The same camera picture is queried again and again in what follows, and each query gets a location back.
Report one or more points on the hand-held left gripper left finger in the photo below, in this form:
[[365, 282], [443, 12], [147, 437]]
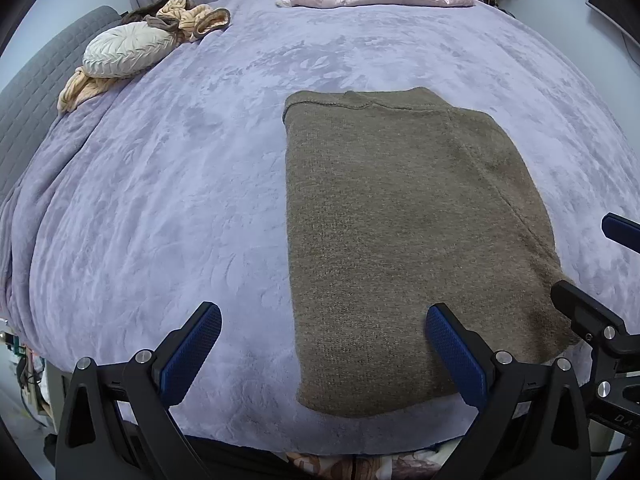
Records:
[[190, 350]]

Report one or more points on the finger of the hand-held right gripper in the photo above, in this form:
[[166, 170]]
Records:
[[582, 312], [622, 232]]

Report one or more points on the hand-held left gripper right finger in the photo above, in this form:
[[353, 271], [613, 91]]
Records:
[[457, 355]]

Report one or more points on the olive brown knit sweater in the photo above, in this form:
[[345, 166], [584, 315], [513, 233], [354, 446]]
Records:
[[400, 210]]

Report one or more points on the lavender plush blanket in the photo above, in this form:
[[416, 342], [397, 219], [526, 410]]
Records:
[[175, 185]]

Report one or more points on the flat monitor screen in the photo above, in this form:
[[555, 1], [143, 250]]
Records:
[[615, 5]]

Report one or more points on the grey quilted headboard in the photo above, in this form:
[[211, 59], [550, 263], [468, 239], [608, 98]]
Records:
[[40, 90]]

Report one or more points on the round white pleated cushion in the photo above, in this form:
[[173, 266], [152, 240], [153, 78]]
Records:
[[125, 52]]

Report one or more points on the peach striped fleece garment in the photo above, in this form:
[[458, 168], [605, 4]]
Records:
[[200, 17]]

